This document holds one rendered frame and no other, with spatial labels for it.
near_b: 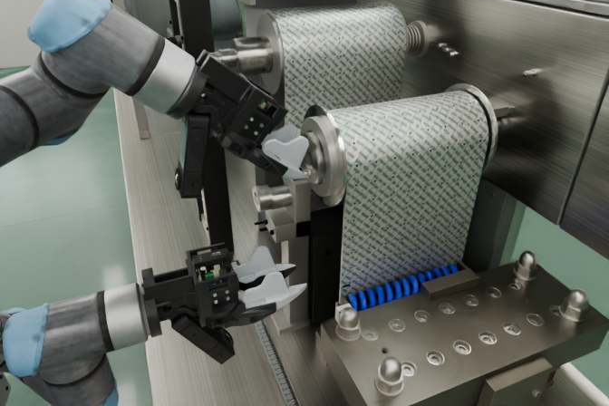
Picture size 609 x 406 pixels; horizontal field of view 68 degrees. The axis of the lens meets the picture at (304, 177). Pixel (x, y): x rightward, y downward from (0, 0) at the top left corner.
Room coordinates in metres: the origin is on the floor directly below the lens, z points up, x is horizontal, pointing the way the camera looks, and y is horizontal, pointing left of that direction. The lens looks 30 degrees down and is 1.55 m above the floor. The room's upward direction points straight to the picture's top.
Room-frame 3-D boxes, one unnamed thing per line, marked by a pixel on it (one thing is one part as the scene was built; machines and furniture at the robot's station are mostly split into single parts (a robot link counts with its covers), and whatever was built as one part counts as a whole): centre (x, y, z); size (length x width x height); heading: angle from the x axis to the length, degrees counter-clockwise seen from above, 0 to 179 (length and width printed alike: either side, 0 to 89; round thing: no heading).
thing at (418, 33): (0.92, -0.20, 1.33); 0.07 x 0.07 x 0.07; 22
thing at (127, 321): (0.42, 0.22, 1.11); 0.08 x 0.05 x 0.08; 22
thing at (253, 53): (0.80, 0.09, 1.33); 0.06 x 0.06 x 0.06; 22
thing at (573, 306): (0.49, -0.40, 1.05); 0.04 x 0.04 x 0.04
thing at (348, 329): (0.46, -0.06, 1.05); 0.04 x 0.04 x 0.04
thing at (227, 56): (0.78, 0.15, 1.33); 0.06 x 0.03 x 0.03; 112
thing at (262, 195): (0.58, 0.06, 1.18); 0.04 x 0.02 x 0.04; 22
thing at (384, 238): (0.57, -0.16, 1.11); 0.23 x 0.01 x 0.18; 112
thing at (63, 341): (0.38, 0.29, 1.11); 0.11 x 0.08 x 0.09; 112
